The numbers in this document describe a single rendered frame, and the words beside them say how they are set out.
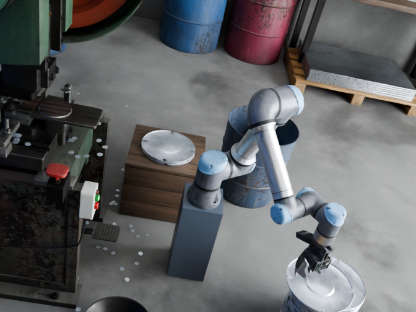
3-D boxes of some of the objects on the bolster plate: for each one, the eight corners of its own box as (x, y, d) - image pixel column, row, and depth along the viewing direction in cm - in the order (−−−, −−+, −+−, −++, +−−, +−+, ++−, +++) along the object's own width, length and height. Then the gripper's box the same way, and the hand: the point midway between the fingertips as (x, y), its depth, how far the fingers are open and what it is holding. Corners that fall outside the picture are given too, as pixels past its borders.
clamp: (23, 132, 179) (22, 109, 173) (5, 158, 165) (4, 134, 159) (7, 129, 178) (5, 106, 172) (-12, 155, 164) (-14, 130, 158)
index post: (71, 103, 202) (72, 83, 197) (69, 106, 200) (70, 86, 194) (65, 101, 202) (65, 82, 196) (62, 105, 199) (63, 85, 194)
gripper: (317, 252, 165) (298, 291, 177) (343, 246, 171) (324, 283, 183) (303, 235, 171) (286, 273, 183) (329, 229, 177) (311, 267, 189)
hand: (302, 271), depth 184 cm, fingers open, 6 cm apart
